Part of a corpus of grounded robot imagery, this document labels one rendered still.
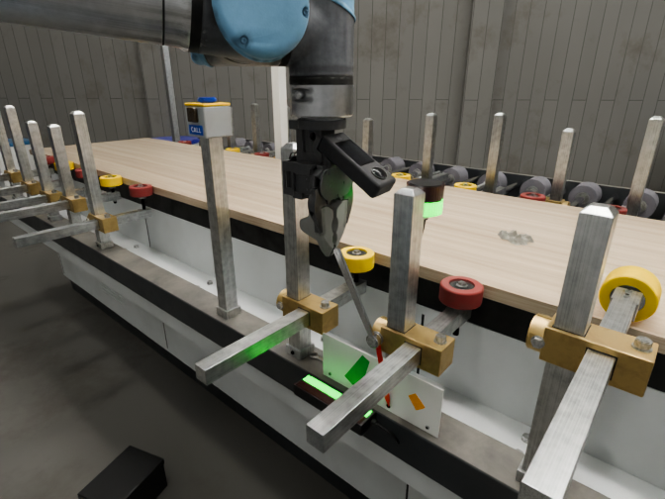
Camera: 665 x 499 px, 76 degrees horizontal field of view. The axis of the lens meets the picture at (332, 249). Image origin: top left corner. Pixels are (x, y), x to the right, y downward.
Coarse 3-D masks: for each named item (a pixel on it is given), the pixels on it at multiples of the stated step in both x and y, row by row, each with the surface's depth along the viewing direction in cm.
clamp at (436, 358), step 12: (384, 324) 74; (384, 336) 73; (396, 336) 71; (408, 336) 70; (420, 336) 70; (432, 336) 70; (384, 348) 74; (396, 348) 72; (420, 348) 69; (432, 348) 67; (444, 348) 67; (420, 360) 69; (432, 360) 68; (444, 360) 68; (432, 372) 68
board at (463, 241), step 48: (96, 144) 264; (144, 144) 264; (192, 192) 149; (240, 192) 149; (480, 192) 149; (384, 240) 104; (432, 240) 104; (480, 240) 104; (624, 240) 104; (528, 288) 80
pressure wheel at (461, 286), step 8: (448, 280) 81; (456, 280) 82; (464, 280) 82; (472, 280) 81; (440, 288) 80; (448, 288) 78; (456, 288) 79; (464, 288) 79; (472, 288) 79; (480, 288) 78; (440, 296) 80; (448, 296) 78; (456, 296) 77; (464, 296) 77; (472, 296) 77; (480, 296) 78; (448, 304) 78; (456, 304) 78; (464, 304) 77; (472, 304) 77; (480, 304) 79
